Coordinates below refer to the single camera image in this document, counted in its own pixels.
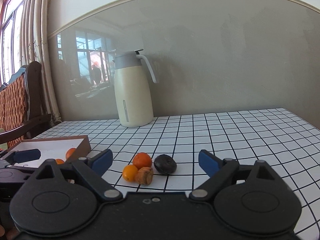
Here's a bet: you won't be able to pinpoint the person's hand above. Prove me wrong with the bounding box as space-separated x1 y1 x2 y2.
0 225 19 240

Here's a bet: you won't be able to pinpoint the large orange behind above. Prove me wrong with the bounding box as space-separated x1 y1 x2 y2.
66 147 76 160

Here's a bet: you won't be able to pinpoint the small orange middle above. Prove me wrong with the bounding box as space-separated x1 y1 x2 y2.
55 159 65 165

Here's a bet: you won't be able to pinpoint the small orange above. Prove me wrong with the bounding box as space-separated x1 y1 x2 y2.
122 165 138 182
55 159 65 165

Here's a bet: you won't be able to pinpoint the brown box white inside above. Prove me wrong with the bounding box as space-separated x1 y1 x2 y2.
7 135 91 168

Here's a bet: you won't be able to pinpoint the small orange left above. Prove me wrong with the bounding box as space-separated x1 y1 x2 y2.
122 165 138 182

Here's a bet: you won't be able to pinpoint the reddish tangerine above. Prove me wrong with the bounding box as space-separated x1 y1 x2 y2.
132 152 152 170

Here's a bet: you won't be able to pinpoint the dark purple fruit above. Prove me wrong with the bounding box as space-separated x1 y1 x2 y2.
153 154 177 175

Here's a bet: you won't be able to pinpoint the brown dried fruit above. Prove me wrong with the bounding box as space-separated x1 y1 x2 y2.
135 167 153 185

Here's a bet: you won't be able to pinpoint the wooden sofa orange cushions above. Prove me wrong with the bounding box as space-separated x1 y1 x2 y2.
1 61 52 148

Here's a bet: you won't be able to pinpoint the checkered white tablecloth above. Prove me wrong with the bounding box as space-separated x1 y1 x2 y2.
40 108 319 239

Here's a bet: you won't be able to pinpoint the cream thermos jug grey lid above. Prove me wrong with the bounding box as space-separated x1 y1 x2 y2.
114 50 158 127

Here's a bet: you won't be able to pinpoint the beige floral curtain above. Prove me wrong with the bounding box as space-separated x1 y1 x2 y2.
20 0 61 125

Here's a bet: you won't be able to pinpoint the red framed window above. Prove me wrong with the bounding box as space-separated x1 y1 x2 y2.
1 0 24 84

